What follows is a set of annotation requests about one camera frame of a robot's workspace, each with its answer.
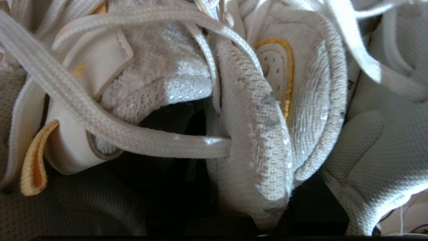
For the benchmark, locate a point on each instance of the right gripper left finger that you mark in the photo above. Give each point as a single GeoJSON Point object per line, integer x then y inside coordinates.
{"type": "Point", "coordinates": [180, 201]}

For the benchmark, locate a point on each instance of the white mesh sneaker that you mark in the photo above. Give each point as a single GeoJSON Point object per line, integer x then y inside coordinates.
{"type": "Point", "coordinates": [317, 100]}
{"type": "Point", "coordinates": [150, 67]}

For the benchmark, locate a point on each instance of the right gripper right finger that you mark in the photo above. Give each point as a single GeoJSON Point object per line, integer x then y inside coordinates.
{"type": "Point", "coordinates": [314, 214]}

